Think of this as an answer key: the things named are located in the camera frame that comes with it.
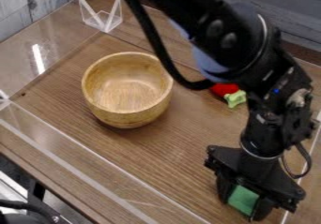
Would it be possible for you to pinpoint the clear acrylic corner bracket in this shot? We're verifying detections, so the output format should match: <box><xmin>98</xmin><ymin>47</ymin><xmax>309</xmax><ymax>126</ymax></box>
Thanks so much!
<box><xmin>78</xmin><ymin>0</ymin><xmax>123</xmax><ymax>33</ymax></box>

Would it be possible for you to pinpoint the brown wooden bowl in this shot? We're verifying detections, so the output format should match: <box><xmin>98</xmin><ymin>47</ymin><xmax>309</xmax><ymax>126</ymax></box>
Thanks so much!
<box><xmin>82</xmin><ymin>52</ymin><xmax>173</xmax><ymax>128</ymax></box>

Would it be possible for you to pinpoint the red toy strawberry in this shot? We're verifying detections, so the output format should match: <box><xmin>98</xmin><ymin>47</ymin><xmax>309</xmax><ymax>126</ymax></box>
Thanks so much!
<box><xmin>210</xmin><ymin>83</ymin><xmax>246</xmax><ymax>109</ymax></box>

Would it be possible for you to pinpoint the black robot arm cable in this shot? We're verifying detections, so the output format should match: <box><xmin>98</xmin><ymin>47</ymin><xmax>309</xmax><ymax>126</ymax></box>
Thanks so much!
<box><xmin>280</xmin><ymin>142</ymin><xmax>313</xmax><ymax>180</ymax></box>

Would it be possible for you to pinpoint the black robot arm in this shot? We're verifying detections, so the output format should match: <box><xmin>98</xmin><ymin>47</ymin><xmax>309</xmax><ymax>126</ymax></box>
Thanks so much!
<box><xmin>126</xmin><ymin>0</ymin><xmax>317</xmax><ymax>221</ymax></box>

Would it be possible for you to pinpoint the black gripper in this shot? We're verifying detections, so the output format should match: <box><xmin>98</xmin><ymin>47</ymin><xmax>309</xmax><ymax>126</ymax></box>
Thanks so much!
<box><xmin>205</xmin><ymin>145</ymin><xmax>306</xmax><ymax>221</ymax></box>

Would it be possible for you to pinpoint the black cable bottom left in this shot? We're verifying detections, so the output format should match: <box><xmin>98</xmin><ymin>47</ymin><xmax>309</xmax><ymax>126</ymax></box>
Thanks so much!
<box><xmin>0</xmin><ymin>198</ymin><xmax>55</xmax><ymax>224</ymax></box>

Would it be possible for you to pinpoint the green rectangular block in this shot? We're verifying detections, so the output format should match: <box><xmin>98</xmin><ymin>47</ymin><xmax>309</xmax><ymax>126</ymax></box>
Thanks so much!
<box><xmin>228</xmin><ymin>186</ymin><xmax>260</xmax><ymax>217</ymax></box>

